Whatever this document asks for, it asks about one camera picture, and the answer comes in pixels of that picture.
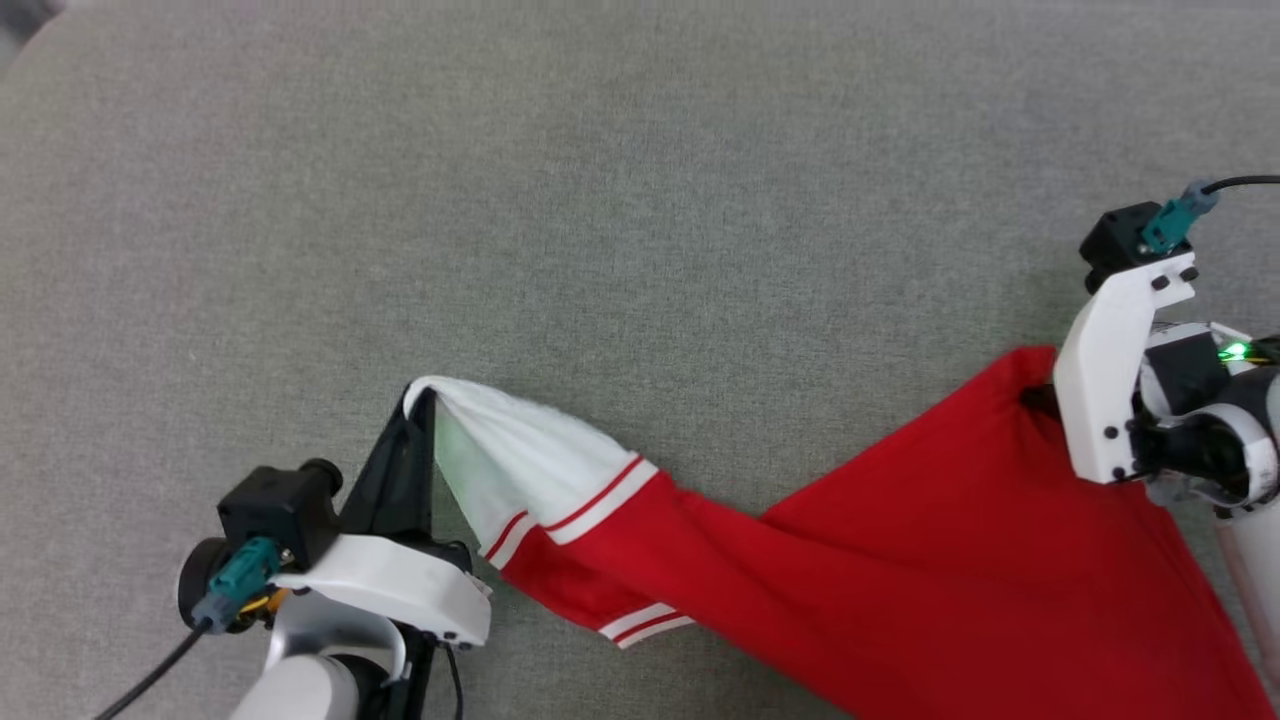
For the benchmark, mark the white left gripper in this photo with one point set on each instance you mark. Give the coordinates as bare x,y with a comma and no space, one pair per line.
400,585

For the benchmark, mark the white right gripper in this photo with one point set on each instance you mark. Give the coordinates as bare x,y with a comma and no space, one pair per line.
1100,380

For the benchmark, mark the red and white garment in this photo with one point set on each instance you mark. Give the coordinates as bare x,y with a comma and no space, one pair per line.
900,580

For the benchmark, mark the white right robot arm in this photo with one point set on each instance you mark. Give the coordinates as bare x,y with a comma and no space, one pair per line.
1200,420

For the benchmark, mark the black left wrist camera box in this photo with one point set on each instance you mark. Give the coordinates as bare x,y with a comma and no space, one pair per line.
275,510

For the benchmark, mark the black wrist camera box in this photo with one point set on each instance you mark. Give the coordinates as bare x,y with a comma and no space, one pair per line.
275,510
1115,240

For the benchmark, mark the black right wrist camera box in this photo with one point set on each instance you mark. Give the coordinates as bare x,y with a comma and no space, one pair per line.
1115,240

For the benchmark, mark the teal left camera connector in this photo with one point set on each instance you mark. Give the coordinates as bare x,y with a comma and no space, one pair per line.
238,585

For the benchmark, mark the teal camera connector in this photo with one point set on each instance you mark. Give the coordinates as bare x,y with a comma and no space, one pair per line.
1170,222
238,585

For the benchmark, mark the teal right camera connector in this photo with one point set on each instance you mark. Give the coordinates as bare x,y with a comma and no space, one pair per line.
1170,222

